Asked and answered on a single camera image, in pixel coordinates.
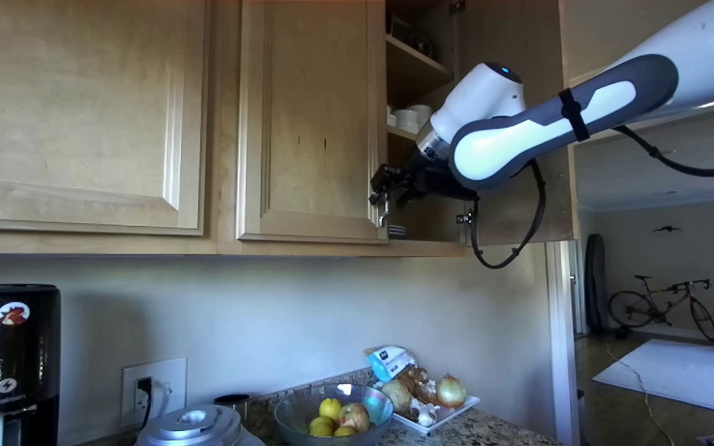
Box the glass fruit bowl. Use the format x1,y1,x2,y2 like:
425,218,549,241
272,381,394,446

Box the white wall outlet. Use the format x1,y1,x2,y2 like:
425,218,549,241
119,358,185,429

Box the bicycle in background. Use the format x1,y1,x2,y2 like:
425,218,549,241
607,275,714,341

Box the yellow lemon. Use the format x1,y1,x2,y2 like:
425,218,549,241
318,397,342,419

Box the white cups on shelf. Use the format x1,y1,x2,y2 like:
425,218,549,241
386,105,431,133

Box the large wooden cupboard door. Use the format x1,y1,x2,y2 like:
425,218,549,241
0,0,213,236

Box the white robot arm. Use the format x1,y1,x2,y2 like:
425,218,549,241
369,0,714,206

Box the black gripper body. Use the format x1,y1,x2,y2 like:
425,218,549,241
390,158,476,204

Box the black coffee machine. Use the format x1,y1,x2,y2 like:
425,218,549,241
0,283,62,446

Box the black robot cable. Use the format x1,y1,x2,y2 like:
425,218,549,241
466,121,714,272

